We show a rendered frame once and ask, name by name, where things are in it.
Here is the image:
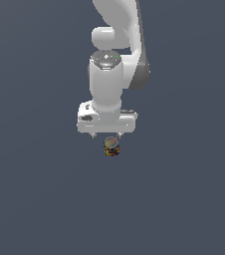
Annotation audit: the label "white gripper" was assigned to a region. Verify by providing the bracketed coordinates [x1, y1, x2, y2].
[76, 101, 139, 139]

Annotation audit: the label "small multicoloured can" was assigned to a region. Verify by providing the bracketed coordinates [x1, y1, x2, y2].
[104, 135, 120, 157]

